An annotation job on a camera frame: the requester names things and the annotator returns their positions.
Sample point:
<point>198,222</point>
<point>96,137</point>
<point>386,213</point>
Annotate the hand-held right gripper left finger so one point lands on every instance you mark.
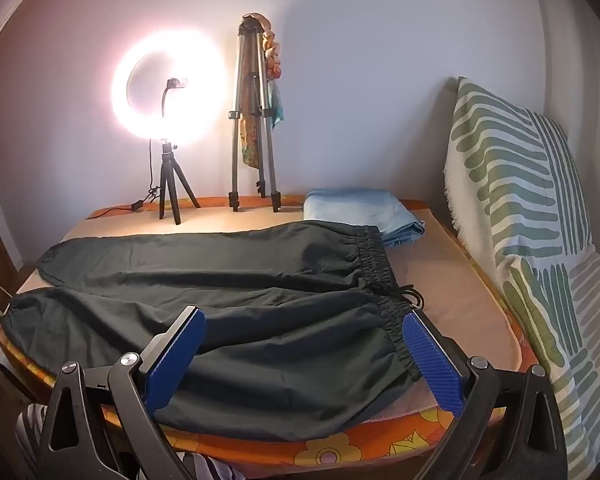
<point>172,362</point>

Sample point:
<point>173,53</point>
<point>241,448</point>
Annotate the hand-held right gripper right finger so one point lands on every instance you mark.
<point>432,365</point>

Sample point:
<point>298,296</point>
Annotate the dark green pants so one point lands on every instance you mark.
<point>230,310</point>

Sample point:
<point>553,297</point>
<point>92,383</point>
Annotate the orange floral tablecloth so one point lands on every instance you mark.
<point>330,452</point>

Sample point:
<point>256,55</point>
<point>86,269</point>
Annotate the folded light blue cloth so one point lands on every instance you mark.
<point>350,205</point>

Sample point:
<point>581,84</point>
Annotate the green patterned white cushion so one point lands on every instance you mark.
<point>520,200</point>

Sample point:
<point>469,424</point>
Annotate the black gooseneck phone holder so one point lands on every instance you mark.
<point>172,84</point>

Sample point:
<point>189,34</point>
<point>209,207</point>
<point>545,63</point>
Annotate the tall silver tripod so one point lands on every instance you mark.
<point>245,85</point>

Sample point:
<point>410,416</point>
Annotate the colourful patterned scarf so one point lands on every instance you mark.
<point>272,55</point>

